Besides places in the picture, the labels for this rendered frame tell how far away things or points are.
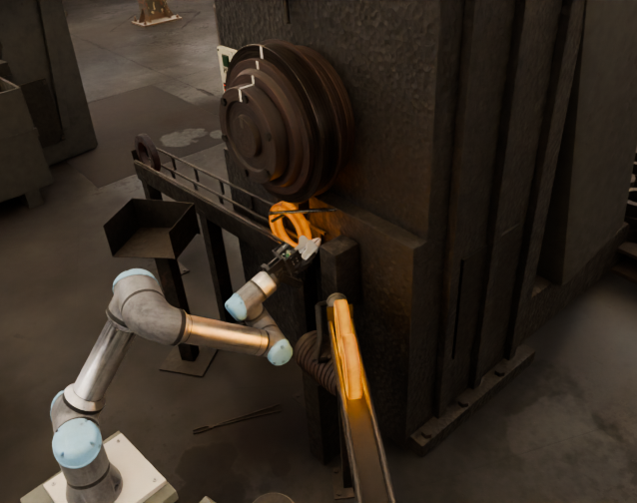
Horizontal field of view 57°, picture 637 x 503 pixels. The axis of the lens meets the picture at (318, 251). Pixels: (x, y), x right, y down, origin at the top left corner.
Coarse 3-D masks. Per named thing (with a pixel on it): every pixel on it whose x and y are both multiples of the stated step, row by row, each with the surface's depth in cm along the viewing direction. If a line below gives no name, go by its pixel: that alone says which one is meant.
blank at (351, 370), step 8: (344, 336) 141; (352, 336) 141; (344, 344) 138; (352, 344) 138; (344, 352) 137; (352, 352) 136; (344, 360) 139; (352, 360) 136; (344, 368) 146; (352, 368) 135; (344, 376) 145; (352, 376) 135; (360, 376) 135; (344, 384) 148; (352, 384) 136; (360, 384) 136; (352, 392) 137; (360, 392) 137
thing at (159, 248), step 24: (120, 216) 216; (144, 216) 226; (168, 216) 223; (192, 216) 216; (120, 240) 218; (144, 240) 221; (168, 240) 219; (168, 264) 219; (168, 288) 227; (168, 360) 250; (192, 360) 248
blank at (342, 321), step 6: (336, 300) 156; (342, 300) 155; (336, 306) 152; (342, 306) 152; (336, 312) 151; (342, 312) 151; (348, 312) 151; (336, 318) 153; (342, 318) 150; (348, 318) 150; (336, 324) 160; (342, 324) 149; (348, 324) 149; (336, 330) 160; (342, 330) 149; (348, 330) 149; (336, 336) 162
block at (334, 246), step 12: (336, 240) 176; (348, 240) 175; (324, 252) 173; (336, 252) 170; (348, 252) 172; (324, 264) 175; (336, 264) 171; (348, 264) 175; (324, 276) 178; (336, 276) 174; (348, 276) 177; (324, 288) 181; (336, 288) 176; (348, 288) 180; (348, 300) 182
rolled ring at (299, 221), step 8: (272, 208) 191; (280, 208) 187; (288, 208) 185; (296, 208) 185; (272, 216) 194; (288, 216) 186; (296, 216) 183; (272, 224) 196; (280, 224) 196; (296, 224) 184; (304, 224) 184; (280, 232) 196; (304, 232) 184; (288, 240) 196
